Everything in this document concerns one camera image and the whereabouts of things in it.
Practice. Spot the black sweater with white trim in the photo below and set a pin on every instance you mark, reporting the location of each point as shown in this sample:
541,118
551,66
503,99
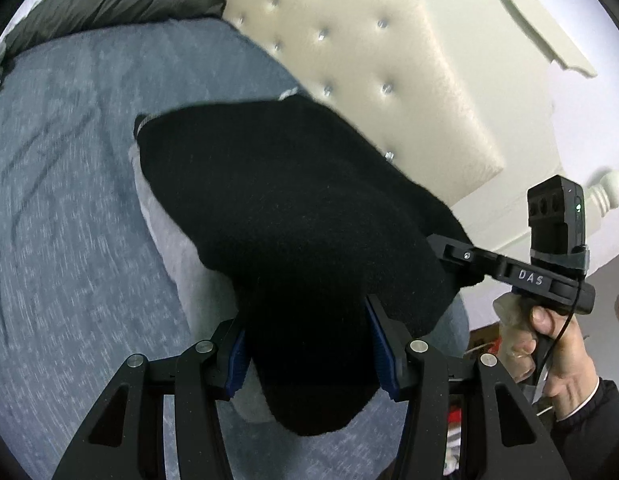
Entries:
299,239

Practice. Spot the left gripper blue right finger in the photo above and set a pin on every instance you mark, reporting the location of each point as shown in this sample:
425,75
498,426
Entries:
501,436

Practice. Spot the grey pillow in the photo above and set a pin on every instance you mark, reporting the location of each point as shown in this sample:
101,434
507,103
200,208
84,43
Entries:
199,284

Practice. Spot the cream tufted headboard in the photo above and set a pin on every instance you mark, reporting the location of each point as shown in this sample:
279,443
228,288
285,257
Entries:
477,100

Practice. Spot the person's right forearm black sleeve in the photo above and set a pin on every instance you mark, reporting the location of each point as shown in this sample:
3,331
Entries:
588,440

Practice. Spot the blue-grey bed sheet mattress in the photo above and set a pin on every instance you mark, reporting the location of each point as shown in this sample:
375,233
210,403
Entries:
82,285

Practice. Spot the person's right hand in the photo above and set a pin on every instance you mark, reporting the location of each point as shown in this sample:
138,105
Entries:
572,378

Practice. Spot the dark grey rolled duvet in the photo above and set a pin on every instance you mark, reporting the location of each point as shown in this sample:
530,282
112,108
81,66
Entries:
53,19

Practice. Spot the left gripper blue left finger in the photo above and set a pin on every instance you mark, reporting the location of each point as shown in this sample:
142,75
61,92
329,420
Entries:
122,435

